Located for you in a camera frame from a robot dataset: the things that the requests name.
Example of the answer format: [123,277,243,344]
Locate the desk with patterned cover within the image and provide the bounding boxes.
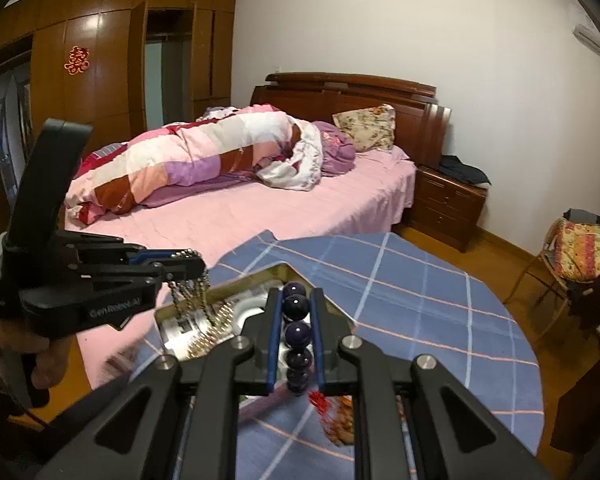
[549,305,600,457]

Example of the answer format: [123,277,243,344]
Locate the purple blanket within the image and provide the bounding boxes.
[310,120,357,177]

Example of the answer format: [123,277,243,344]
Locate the red paper door decoration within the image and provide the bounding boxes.
[63,45,92,76]

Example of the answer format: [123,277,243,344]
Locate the blue plaid tablecloth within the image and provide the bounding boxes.
[128,230,547,480]

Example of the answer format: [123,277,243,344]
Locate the dark folded clothes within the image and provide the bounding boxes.
[439,153,492,187]

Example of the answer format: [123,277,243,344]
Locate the bed with pink sheet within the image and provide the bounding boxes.
[61,145,419,392]

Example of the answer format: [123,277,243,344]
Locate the rectangular metal tin box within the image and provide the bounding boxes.
[155,262,353,420]

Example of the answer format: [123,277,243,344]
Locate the dark purple bead bracelet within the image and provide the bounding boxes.
[281,282,315,395]

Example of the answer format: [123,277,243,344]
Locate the pink patchwork quilt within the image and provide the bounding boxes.
[64,104,327,224]

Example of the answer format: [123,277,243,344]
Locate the silver bead necklace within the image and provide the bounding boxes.
[167,248,231,362]

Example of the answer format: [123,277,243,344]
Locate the wooden bead bracelet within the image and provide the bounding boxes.
[324,396,357,447]

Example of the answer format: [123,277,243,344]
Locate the wooden nightstand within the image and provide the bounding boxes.
[404,164,489,254]

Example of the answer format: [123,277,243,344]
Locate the person's left hand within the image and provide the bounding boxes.
[0,317,74,391]

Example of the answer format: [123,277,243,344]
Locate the white air conditioner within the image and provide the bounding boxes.
[572,19,600,62]

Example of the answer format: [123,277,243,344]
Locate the wooden wardrobe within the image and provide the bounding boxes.
[0,0,239,233]

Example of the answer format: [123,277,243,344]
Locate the wooden chair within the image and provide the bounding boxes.
[502,207,600,332]

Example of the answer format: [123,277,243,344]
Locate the red knot jade pendant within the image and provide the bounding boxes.
[308,391,331,418]

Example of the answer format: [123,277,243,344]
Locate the patchwork cushion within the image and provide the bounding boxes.
[552,219,600,282]

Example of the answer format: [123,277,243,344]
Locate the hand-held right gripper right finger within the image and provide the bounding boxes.
[311,287,551,480]

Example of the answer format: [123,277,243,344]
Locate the floral pillow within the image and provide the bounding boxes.
[332,104,397,154]

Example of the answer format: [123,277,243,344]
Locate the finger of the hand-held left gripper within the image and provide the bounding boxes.
[54,230,203,264]
[80,260,207,283]

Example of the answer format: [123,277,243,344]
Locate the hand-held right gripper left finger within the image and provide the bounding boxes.
[40,287,285,480]

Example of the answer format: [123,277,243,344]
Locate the wooden headboard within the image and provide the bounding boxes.
[250,72,454,171]

